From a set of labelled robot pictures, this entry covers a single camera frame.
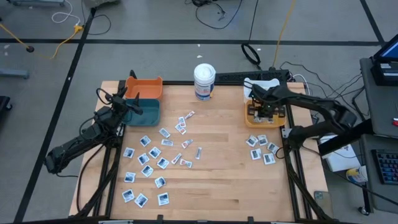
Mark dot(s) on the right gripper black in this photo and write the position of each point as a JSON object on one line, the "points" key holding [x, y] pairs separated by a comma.
{"points": [[266, 101]]}

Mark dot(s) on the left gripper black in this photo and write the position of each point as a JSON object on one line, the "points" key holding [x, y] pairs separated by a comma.
{"points": [[116, 104]]}

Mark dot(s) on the square alcohol pad packet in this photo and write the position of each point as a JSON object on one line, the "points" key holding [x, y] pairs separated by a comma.
{"points": [[160, 182], [258, 120], [270, 120], [143, 158], [163, 163], [128, 195], [147, 170], [154, 152], [145, 141], [273, 147], [262, 140], [141, 200], [163, 198], [128, 152], [130, 177], [269, 158], [256, 153], [252, 140]]}

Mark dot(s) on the small blue white packet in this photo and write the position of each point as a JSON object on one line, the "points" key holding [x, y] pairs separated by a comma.
{"points": [[167, 142], [164, 132]]}

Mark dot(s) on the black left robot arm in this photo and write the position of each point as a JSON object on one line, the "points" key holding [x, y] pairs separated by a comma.
{"points": [[74, 146]]}

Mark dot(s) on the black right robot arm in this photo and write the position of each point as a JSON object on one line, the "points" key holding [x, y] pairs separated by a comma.
{"points": [[311, 102]]}

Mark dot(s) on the yellow plastic bin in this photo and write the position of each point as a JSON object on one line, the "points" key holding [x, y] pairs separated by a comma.
{"points": [[264, 125]]}

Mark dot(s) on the orange plastic bin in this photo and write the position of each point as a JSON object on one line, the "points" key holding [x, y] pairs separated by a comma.
{"points": [[146, 88]]}

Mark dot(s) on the teal plastic bin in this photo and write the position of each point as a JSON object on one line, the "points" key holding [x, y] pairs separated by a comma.
{"points": [[149, 113]]}

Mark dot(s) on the white plastic bin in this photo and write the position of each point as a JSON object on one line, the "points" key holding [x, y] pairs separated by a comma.
{"points": [[269, 82]]}

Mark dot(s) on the black power strip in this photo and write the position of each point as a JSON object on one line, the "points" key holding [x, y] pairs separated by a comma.
{"points": [[236, 76]]}

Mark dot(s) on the white Lysol wipes canister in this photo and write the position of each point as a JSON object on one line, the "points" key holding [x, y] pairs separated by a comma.
{"points": [[204, 90]]}

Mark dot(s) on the black desk beam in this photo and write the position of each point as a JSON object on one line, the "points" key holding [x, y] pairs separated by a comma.
{"points": [[342, 141]]}

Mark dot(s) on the white box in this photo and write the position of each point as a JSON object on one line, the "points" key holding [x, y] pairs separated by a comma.
{"points": [[339, 160]]}

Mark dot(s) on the dark smartphone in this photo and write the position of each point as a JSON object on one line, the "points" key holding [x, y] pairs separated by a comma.
{"points": [[320, 202]]}

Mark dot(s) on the small lying wipes canister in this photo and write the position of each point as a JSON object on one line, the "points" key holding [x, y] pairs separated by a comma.
{"points": [[357, 175]]}

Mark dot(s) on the black round floor plug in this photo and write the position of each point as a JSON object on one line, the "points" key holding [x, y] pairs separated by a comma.
{"points": [[30, 49]]}

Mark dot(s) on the grey side desk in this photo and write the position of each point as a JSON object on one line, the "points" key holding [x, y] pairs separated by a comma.
{"points": [[385, 199], [382, 105]]}

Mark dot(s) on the grey table foot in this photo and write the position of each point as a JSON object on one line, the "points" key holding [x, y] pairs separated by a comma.
{"points": [[37, 2], [12, 74]]}

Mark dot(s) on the black laptop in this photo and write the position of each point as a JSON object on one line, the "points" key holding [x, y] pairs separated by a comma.
{"points": [[385, 73]]}

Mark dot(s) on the black caster base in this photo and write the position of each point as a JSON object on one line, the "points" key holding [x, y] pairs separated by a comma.
{"points": [[3, 104]]}

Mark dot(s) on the small red object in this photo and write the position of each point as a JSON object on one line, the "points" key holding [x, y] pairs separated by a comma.
{"points": [[395, 122]]}

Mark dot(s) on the black keyboard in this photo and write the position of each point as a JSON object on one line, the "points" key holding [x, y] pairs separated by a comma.
{"points": [[387, 166]]}

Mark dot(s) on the desk caster wheel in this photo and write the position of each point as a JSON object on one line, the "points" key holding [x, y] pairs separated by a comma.
{"points": [[363, 210]]}

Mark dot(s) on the black aluminium table frame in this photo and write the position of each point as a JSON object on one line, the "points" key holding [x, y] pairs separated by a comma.
{"points": [[180, 83]]}

